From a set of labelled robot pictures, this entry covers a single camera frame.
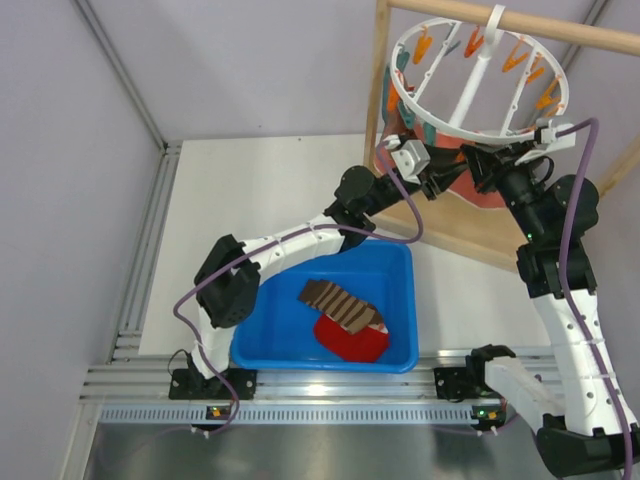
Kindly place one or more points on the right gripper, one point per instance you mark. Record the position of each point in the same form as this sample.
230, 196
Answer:
491, 163

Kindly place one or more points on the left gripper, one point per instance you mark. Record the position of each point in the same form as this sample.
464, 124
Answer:
431, 177

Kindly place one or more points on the white round clip hanger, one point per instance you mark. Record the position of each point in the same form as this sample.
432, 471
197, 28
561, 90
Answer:
473, 81

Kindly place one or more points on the brown striped sock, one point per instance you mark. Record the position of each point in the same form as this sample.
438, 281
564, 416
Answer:
347, 310

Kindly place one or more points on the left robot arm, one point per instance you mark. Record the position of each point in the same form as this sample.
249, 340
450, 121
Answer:
226, 285

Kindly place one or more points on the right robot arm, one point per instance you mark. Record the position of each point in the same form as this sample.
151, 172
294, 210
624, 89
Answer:
591, 428

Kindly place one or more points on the wooden hanger stand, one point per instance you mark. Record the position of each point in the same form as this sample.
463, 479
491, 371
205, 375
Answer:
453, 224

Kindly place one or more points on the red santa sock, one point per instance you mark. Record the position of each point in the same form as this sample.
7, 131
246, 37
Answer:
365, 346

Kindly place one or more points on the white base board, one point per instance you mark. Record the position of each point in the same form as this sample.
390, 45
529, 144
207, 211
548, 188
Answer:
258, 187

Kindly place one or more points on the blue plastic bin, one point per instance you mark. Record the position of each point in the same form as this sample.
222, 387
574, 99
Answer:
279, 332

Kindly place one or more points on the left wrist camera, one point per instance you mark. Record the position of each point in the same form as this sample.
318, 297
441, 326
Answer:
410, 156

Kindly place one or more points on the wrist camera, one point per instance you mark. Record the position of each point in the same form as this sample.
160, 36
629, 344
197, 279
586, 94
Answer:
547, 134
410, 156

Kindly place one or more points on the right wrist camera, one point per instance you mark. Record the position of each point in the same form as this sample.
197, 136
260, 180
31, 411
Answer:
547, 134

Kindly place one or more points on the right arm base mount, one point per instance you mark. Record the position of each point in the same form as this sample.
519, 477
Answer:
456, 384

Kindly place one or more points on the aluminium rail frame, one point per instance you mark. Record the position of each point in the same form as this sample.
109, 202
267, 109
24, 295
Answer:
133, 388

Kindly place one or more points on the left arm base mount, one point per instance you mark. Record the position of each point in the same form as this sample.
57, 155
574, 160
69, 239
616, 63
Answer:
189, 384

